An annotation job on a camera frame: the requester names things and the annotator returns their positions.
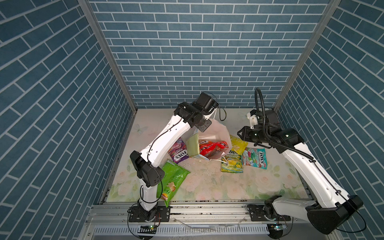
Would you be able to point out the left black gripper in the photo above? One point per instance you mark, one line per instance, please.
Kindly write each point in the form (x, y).
(203, 127)

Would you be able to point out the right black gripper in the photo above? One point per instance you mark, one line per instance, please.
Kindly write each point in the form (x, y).
(243, 134)

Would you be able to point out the teal Fox's candy bag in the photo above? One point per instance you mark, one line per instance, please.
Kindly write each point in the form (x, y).
(255, 158)

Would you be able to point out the orange yellow snack packet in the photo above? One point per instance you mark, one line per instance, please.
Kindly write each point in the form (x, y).
(205, 142)

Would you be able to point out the white green paper bag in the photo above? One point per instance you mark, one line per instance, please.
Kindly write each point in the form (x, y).
(215, 133)

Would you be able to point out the green yellow lemon candy bag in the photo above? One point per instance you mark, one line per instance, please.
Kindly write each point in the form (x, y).
(232, 163)

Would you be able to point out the purple Fox's candy bag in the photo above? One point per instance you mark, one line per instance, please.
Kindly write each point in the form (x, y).
(178, 152)

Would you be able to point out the bright green snack packet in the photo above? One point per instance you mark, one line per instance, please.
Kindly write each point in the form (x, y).
(173, 179)

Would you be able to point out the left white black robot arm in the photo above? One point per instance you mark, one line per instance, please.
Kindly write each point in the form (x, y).
(147, 162)

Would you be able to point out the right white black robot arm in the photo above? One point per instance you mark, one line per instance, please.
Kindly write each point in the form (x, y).
(331, 206)

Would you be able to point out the red snack packet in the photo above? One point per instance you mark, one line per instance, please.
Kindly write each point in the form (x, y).
(210, 150)

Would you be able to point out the floral table mat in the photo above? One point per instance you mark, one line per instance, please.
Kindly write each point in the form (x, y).
(205, 182)

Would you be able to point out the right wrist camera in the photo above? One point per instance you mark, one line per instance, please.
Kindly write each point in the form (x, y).
(253, 118)

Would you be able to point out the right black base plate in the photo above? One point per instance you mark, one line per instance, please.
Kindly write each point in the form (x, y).
(259, 213)

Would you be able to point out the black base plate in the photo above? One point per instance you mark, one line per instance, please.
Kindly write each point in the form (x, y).
(259, 213)
(150, 213)

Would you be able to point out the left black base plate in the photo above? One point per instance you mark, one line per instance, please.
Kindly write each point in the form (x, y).
(150, 213)

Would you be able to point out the aluminium mounting rail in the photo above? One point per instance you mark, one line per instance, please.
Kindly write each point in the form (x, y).
(196, 221)

